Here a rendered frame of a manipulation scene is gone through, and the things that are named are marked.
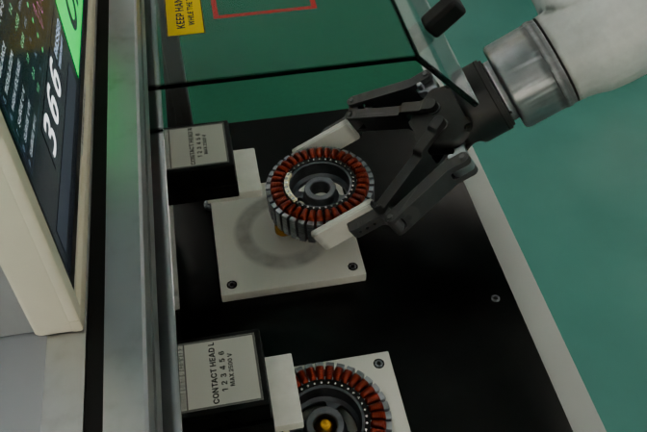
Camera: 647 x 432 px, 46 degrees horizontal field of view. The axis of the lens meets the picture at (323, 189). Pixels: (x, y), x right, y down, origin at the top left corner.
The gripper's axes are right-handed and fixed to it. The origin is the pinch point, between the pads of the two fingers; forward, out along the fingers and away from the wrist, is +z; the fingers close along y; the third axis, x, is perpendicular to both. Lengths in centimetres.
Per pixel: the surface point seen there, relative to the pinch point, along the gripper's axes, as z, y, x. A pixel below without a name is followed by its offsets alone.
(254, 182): 3.9, -1.9, 7.4
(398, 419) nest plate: 0.9, -23.6, -5.9
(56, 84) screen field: -3.1, -22.8, 38.2
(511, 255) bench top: -12.7, -5.4, -18.1
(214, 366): 6.4, -23.7, 13.6
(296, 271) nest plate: 6.3, -5.8, -2.7
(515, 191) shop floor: -10, 68, -104
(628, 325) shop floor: -19, 25, -109
